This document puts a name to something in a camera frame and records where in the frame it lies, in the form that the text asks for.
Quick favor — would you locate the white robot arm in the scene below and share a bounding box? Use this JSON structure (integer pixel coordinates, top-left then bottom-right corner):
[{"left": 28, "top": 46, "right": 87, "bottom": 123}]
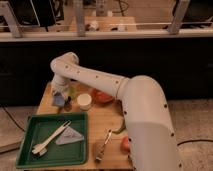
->
[{"left": 50, "top": 52, "right": 183, "bottom": 171}]

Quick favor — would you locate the green plastic cup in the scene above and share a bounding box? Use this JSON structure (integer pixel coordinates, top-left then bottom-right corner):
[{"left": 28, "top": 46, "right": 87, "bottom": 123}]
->
[{"left": 68, "top": 86, "right": 77, "bottom": 99}]

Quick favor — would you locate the white cup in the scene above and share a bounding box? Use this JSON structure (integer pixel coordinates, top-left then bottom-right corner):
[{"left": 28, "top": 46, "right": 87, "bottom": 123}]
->
[{"left": 77, "top": 93, "right": 92, "bottom": 110}]

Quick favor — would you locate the orange bowl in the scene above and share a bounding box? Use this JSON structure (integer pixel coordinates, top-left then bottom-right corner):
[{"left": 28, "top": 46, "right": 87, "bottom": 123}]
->
[{"left": 91, "top": 89, "right": 114, "bottom": 103}]

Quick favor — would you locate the green plastic tray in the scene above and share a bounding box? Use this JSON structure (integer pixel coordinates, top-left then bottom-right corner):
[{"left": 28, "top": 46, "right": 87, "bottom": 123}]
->
[{"left": 16, "top": 112, "right": 88, "bottom": 169}]

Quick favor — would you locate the grey triangular cloth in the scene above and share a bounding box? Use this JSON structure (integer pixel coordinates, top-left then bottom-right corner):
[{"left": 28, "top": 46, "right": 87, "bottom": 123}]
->
[{"left": 55, "top": 127, "right": 84, "bottom": 145}]

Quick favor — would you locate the green chili pepper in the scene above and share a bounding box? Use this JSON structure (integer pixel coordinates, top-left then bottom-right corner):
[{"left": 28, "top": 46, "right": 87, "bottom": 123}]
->
[{"left": 112, "top": 120, "right": 126, "bottom": 135}]

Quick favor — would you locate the wooden table board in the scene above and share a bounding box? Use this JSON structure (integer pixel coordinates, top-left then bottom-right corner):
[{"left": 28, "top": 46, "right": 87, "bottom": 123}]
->
[{"left": 33, "top": 81, "right": 132, "bottom": 171}]

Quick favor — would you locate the orange fruit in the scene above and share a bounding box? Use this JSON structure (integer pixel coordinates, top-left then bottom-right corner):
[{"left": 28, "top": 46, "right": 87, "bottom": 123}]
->
[{"left": 121, "top": 136, "right": 130, "bottom": 152}]

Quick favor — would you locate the grey metal rail frame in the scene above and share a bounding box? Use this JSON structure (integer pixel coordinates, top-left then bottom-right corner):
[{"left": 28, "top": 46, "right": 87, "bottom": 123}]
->
[{"left": 0, "top": 0, "right": 213, "bottom": 42}]

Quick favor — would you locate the black cable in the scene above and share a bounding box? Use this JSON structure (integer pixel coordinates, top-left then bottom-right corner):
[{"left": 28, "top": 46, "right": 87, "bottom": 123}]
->
[{"left": 177, "top": 138, "right": 213, "bottom": 147}]

